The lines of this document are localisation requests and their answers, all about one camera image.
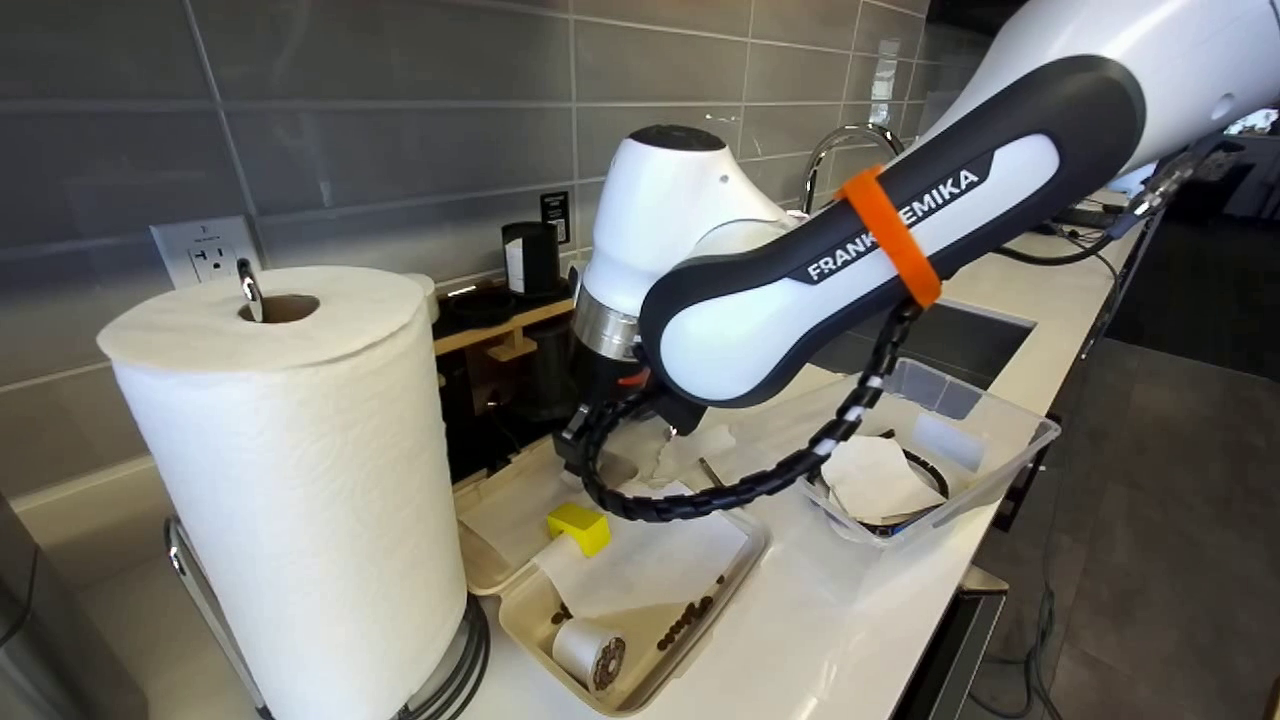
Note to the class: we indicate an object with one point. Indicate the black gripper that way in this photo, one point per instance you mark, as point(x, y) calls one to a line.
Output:
point(624, 385)

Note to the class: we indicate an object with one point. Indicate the yellow block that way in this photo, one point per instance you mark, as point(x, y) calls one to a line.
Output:
point(576, 529)

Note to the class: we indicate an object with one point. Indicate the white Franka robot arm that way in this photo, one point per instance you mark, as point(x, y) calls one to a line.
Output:
point(746, 321)

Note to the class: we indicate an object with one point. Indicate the wooden rack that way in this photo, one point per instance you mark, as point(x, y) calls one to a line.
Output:
point(506, 330)

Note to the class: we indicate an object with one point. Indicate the small black appliance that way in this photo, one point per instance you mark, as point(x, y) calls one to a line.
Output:
point(535, 263)

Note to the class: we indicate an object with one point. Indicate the white paper on tray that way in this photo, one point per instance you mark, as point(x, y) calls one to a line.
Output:
point(665, 562)

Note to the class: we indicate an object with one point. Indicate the white paper sheet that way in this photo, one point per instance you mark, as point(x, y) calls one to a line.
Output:
point(872, 481)

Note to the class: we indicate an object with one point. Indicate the small white tape roll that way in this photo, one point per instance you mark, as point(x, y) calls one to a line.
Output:
point(585, 655)

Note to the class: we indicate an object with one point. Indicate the small chrome faucet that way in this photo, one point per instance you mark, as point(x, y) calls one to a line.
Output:
point(809, 181)

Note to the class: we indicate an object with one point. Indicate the metal paper towel holder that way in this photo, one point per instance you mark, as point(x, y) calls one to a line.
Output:
point(459, 664)

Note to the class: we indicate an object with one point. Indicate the stainless steel sink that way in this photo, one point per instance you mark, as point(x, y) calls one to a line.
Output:
point(973, 340)

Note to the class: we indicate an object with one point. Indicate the white paper towel roll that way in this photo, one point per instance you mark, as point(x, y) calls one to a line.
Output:
point(294, 505)

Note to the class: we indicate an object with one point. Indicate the clear plastic container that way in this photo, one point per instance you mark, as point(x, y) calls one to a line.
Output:
point(995, 426)

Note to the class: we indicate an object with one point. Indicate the black wall outlet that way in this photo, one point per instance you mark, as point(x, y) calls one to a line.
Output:
point(554, 214)

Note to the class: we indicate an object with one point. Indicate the white wall outlet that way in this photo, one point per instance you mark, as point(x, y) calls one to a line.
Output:
point(203, 249)

